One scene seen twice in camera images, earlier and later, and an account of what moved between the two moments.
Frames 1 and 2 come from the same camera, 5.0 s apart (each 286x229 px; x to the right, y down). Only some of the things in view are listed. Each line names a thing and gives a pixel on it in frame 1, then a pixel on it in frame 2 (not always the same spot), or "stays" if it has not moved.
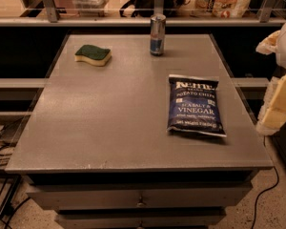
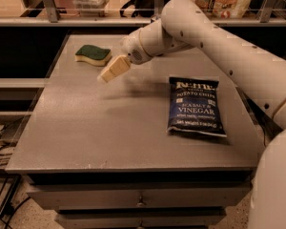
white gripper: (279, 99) to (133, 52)
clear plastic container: (89, 2) stays
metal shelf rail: (54, 20) stays
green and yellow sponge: (92, 53) stays
